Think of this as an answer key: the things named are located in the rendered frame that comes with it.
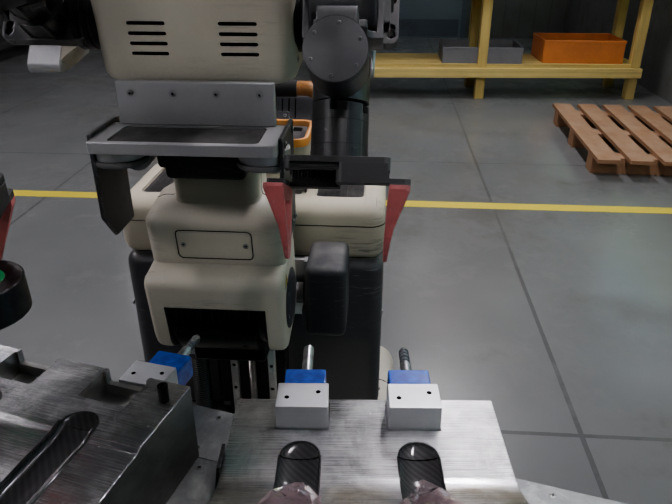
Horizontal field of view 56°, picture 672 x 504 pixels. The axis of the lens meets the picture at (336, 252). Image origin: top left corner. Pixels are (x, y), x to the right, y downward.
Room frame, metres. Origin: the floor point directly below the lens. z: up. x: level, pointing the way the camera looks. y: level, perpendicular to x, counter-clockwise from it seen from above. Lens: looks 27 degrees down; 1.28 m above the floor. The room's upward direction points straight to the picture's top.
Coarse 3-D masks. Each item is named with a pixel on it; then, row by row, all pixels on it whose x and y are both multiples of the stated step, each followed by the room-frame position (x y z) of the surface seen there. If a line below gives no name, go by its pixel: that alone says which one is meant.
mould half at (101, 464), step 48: (0, 384) 0.49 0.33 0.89; (48, 384) 0.49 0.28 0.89; (0, 432) 0.43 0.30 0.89; (48, 432) 0.43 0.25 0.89; (96, 432) 0.43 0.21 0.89; (144, 432) 0.43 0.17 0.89; (192, 432) 0.48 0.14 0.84; (0, 480) 0.38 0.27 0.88; (96, 480) 0.38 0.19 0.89; (144, 480) 0.41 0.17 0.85
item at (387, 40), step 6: (396, 0) 0.92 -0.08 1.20; (396, 6) 0.91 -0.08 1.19; (396, 12) 0.91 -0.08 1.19; (396, 18) 0.90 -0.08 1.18; (390, 24) 0.90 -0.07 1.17; (396, 24) 0.90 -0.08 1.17; (390, 30) 0.91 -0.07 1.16; (396, 30) 0.89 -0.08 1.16; (384, 36) 0.89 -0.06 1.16; (390, 36) 0.90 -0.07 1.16; (396, 36) 0.89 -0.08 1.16; (384, 42) 0.88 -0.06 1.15; (390, 42) 0.88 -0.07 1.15; (396, 42) 0.89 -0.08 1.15; (384, 48) 0.89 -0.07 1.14; (390, 48) 0.89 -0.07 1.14
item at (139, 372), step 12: (192, 336) 0.66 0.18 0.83; (192, 348) 0.64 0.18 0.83; (156, 360) 0.60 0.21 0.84; (168, 360) 0.60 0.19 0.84; (180, 360) 0.60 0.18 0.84; (132, 372) 0.56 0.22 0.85; (144, 372) 0.56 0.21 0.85; (156, 372) 0.56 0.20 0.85; (168, 372) 0.56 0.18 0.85; (180, 372) 0.58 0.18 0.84; (192, 372) 0.60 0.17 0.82; (132, 384) 0.54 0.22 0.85; (144, 384) 0.54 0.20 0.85; (180, 384) 0.58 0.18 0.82
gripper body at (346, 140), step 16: (320, 112) 0.61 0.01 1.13; (336, 112) 0.60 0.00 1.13; (352, 112) 0.60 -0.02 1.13; (368, 112) 0.62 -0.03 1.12; (320, 128) 0.60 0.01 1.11; (336, 128) 0.60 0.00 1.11; (352, 128) 0.60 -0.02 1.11; (368, 128) 0.62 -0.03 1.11; (320, 144) 0.59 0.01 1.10; (336, 144) 0.59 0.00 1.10; (352, 144) 0.59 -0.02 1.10; (288, 160) 0.58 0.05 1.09; (304, 160) 0.58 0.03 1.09; (320, 160) 0.58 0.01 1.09; (336, 160) 0.58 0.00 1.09; (352, 160) 0.58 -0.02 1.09; (368, 160) 0.58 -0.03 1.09; (384, 160) 0.57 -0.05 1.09
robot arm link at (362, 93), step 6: (366, 84) 0.63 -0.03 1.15; (360, 90) 0.62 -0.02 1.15; (366, 90) 0.63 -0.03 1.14; (318, 96) 0.62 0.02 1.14; (324, 96) 0.61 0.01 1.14; (354, 96) 0.61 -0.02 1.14; (360, 96) 0.62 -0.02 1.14; (366, 96) 0.62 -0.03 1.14; (312, 102) 0.63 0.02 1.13; (336, 102) 0.62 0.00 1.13; (342, 102) 0.62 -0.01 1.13; (360, 102) 0.62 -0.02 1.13; (366, 102) 0.62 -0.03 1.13; (336, 108) 0.61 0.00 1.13; (342, 108) 0.61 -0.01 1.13
